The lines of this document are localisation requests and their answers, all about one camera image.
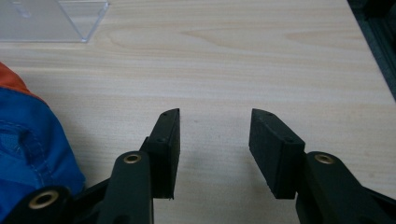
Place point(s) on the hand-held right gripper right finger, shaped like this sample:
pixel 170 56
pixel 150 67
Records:
pixel 275 155

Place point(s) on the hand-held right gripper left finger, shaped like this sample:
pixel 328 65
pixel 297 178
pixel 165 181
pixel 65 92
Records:
pixel 165 152

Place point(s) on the blue and orange cloth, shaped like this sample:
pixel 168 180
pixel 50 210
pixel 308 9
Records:
pixel 28 146

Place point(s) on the clear plastic box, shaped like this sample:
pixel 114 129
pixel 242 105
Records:
pixel 46 18

